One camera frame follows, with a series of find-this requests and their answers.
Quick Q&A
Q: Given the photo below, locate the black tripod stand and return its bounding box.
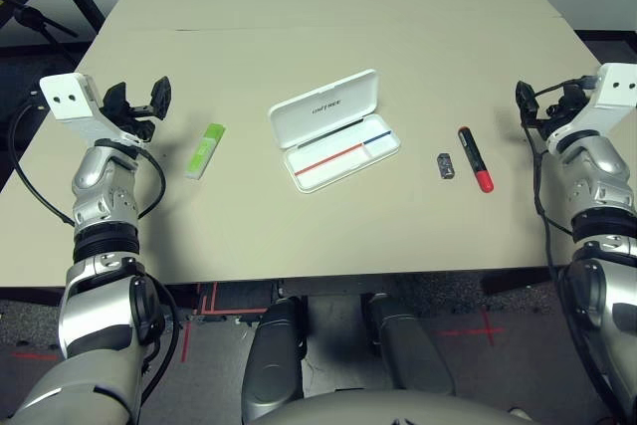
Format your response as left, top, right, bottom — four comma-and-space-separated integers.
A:
0, 0, 81, 66

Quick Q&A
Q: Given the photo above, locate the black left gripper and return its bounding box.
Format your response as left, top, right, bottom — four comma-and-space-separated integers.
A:
102, 76, 174, 142

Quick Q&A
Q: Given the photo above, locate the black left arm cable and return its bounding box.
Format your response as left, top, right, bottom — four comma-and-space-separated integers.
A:
8, 96, 167, 227

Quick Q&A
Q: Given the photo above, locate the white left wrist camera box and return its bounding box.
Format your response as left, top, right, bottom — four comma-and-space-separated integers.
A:
39, 73, 141, 145

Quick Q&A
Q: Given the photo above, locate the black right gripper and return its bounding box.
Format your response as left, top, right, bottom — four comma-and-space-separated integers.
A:
515, 79, 586, 131

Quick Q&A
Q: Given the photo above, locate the black table frame bar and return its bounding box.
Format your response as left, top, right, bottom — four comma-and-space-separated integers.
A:
276, 275, 537, 298

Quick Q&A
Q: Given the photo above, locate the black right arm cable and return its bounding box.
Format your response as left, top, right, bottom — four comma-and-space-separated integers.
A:
520, 75, 637, 425

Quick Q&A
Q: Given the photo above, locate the small dark sharpener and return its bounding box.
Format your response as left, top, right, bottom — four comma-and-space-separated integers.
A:
436, 151, 457, 182

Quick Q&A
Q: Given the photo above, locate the white hard pencil case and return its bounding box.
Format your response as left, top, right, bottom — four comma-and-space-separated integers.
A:
268, 69, 402, 195

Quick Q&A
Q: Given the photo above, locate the black marker with red cap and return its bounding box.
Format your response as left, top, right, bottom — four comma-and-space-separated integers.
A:
457, 125, 496, 195

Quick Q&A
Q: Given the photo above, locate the grey robot torso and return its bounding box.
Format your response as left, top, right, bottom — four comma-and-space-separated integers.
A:
248, 391, 543, 425

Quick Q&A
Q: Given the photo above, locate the dark grey left robot leg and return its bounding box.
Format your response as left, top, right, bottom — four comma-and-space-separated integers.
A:
240, 295, 310, 424

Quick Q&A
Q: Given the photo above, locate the green and white eraser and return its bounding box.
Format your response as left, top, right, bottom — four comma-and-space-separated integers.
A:
183, 122, 228, 181

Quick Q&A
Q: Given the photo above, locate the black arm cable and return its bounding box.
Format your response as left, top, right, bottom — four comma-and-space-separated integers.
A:
520, 75, 637, 425
8, 96, 167, 227

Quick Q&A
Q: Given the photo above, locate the dark grey right robot leg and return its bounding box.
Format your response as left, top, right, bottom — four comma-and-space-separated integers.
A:
360, 293, 457, 399

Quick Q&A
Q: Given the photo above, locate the dark grey robot leg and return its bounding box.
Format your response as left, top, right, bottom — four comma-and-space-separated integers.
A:
360, 293, 457, 399
240, 295, 310, 424

